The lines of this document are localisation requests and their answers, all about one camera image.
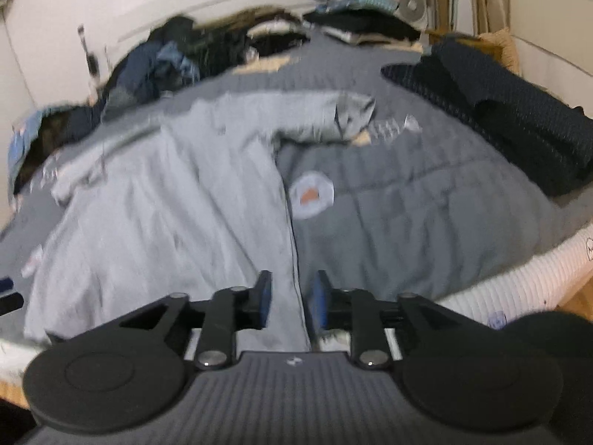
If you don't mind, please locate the white headboard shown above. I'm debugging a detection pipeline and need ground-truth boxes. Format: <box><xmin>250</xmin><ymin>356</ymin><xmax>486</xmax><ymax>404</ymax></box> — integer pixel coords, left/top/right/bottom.
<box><xmin>73</xmin><ymin>0</ymin><xmax>372</xmax><ymax>80</ymax></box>

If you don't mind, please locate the blue patterned pillow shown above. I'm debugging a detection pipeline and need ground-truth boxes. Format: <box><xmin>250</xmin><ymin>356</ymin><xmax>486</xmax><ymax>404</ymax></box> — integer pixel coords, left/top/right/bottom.
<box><xmin>8</xmin><ymin>106</ymin><xmax>73</xmax><ymax>195</ymax></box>

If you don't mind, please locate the light grey hoodie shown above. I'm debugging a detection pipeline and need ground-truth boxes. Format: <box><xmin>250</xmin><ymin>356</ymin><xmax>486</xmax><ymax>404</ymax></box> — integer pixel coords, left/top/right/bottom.
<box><xmin>24</xmin><ymin>90</ymin><xmax>375</xmax><ymax>352</ymax></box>

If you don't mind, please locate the stack of folded clothes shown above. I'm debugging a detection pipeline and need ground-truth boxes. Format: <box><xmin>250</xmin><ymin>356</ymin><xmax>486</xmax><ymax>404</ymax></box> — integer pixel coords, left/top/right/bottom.
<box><xmin>302</xmin><ymin>0</ymin><xmax>424</xmax><ymax>45</ymax></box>

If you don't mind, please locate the grey quilted bedspread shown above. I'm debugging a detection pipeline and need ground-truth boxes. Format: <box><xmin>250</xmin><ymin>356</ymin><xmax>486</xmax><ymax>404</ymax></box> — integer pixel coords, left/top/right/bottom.
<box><xmin>1</xmin><ymin>36</ymin><xmax>592</xmax><ymax>346</ymax></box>

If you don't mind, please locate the dark dotted folded garment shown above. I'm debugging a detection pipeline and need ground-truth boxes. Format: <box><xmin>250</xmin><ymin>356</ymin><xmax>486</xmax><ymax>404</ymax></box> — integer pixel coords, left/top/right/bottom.
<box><xmin>381</xmin><ymin>39</ymin><xmax>592</xmax><ymax>197</ymax></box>

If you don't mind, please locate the white mattress edge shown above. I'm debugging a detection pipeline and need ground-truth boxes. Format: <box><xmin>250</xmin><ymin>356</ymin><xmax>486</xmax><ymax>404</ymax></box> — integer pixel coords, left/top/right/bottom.
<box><xmin>438</xmin><ymin>225</ymin><xmax>592</xmax><ymax>330</ymax></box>

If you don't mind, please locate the white fan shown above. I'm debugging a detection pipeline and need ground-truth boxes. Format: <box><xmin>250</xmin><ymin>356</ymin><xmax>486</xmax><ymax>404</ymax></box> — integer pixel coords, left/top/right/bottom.
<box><xmin>395</xmin><ymin>0</ymin><xmax>439</xmax><ymax>31</ymax></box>

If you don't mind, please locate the pile of unfolded dark clothes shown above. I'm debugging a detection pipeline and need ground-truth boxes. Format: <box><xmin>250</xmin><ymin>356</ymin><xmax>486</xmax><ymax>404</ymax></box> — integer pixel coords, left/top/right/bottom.
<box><xmin>92</xmin><ymin>5</ymin><xmax>309</xmax><ymax>115</ymax></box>

